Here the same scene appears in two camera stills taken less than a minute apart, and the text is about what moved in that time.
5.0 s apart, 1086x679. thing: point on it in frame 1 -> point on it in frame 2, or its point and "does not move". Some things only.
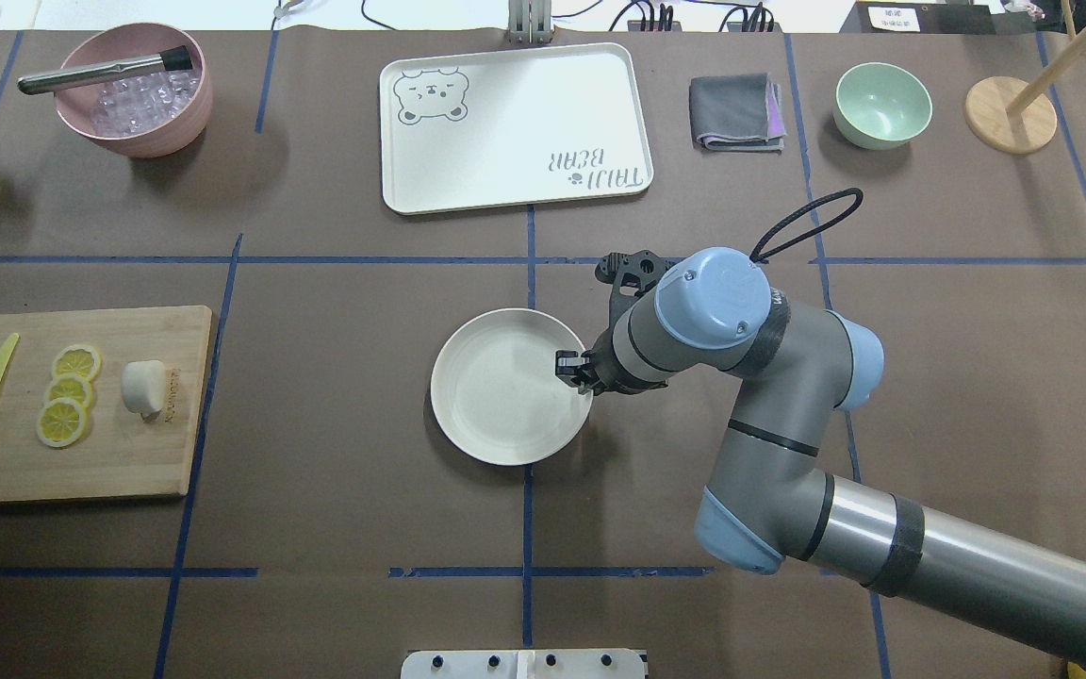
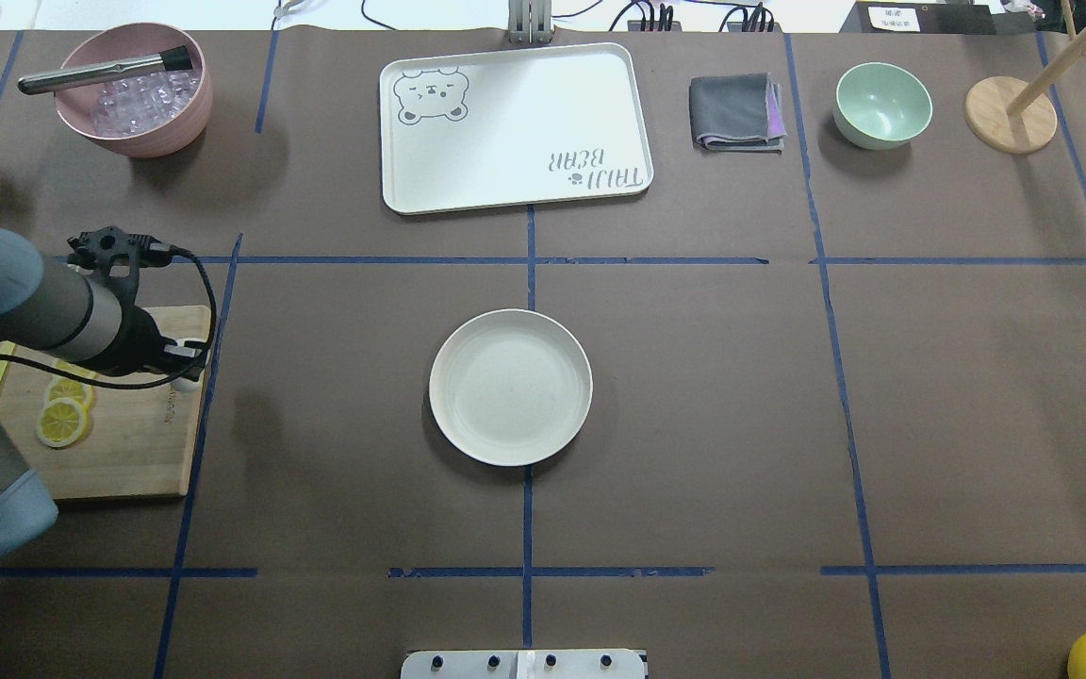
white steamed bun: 143,386 -> 186,385
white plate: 496,392 does not move
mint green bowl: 881,106 does not move
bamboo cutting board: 121,454 does not move
